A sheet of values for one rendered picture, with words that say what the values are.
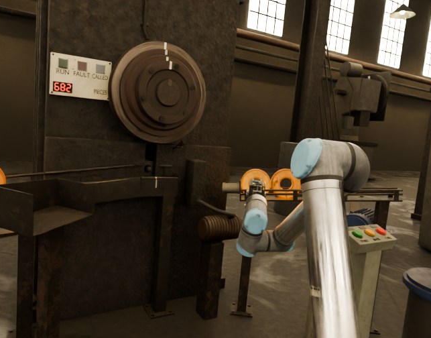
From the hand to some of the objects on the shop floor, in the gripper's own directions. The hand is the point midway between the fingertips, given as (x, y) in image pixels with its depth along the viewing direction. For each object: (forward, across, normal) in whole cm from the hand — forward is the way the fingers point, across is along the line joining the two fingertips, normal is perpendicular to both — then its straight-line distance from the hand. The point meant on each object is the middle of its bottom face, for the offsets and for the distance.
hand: (255, 186), depth 167 cm
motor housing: (-16, +16, +70) cm, 74 cm away
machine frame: (+11, +75, +79) cm, 109 cm away
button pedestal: (-43, -47, +61) cm, 89 cm away
